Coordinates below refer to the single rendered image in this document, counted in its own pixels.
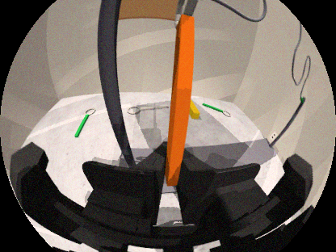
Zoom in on yellow flat bar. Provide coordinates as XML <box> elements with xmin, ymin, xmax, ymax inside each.
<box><xmin>188</xmin><ymin>101</ymin><xmax>200</xmax><ymax>119</ymax></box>

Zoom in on orange handle with grey loop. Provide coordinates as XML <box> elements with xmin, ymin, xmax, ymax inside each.
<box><xmin>165</xmin><ymin>0</ymin><xmax>198</xmax><ymax>187</ymax></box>

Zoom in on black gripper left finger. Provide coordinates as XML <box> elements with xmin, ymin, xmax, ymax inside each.
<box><xmin>82</xmin><ymin>142</ymin><xmax>168</xmax><ymax>226</ymax></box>

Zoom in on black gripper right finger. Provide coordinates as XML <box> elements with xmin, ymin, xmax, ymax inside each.
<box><xmin>175</xmin><ymin>149</ymin><xmax>261</xmax><ymax>225</ymax></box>

